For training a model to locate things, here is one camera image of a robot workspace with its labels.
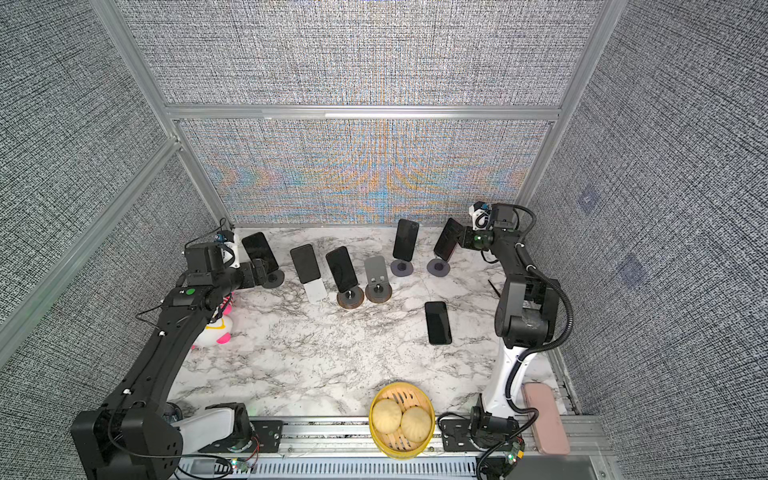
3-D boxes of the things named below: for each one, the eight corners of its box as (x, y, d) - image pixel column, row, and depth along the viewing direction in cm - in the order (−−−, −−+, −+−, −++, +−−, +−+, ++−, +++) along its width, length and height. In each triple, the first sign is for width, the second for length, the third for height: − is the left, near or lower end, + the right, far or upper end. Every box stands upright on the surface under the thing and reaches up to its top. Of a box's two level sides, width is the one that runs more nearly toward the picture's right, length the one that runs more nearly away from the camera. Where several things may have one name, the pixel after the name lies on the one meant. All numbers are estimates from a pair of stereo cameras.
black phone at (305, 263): (305, 289, 103) (294, 260, 90) (300, 280, 105) (288, 250, 92) (322, 281, 105) (314, 251, 92) (317, 272, 107) (308, 242, 95)
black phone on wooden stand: (344, 304, 99) (338, 272, 85) (332, 287, 103) (324, 254, 89) (360, 294, 101) (357, 262, 87) (348, 278, 105) (343, 245, 92)
